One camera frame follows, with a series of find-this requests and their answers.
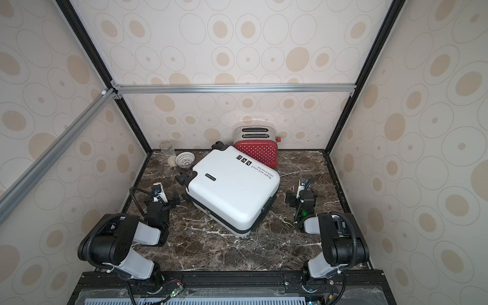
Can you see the diagonal aluminium frame bar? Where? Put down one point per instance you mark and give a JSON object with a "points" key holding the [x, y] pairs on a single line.
{"points": [[25, 183]]}

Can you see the white hard-shell suitcase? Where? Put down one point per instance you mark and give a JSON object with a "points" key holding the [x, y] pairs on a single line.
{"points": [[232, 188]]}

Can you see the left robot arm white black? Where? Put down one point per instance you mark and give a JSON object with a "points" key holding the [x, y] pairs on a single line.
{"points": [[109, 245]]}

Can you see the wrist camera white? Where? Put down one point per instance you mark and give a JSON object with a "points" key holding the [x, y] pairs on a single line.
{"points": [[303, 186], [158, 194]]}

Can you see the horizontal aluminium frame bar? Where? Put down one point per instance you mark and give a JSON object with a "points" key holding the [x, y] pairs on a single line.
{"points": [[236, 89]]}

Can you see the clear glass jar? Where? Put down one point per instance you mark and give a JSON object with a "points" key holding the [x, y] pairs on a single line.
{"points": [[168, 151]]}

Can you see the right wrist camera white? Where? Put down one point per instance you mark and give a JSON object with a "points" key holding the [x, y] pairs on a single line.
{"points": [[303, 186]]}

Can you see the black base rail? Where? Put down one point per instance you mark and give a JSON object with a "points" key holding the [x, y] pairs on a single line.
{"points": [[234, 287]]}

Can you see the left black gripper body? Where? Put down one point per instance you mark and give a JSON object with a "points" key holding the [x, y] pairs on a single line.
{"points": [[165, 208]]}

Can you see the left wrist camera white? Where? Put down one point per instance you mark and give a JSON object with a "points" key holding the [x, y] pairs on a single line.
{"points": [[158, 194]]}

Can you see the red and silver toaster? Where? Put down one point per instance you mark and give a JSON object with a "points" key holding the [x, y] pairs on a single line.
{"points": [[260, 143]]}

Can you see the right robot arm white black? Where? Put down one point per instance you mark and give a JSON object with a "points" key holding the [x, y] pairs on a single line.
{"points": [[342, 242]]}

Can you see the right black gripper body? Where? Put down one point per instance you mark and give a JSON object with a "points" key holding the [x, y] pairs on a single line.
{"points": [[299, 198]]}

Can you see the white perforated strainer bowl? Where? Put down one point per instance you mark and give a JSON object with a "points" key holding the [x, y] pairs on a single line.
{"points": [[185, 160]]}

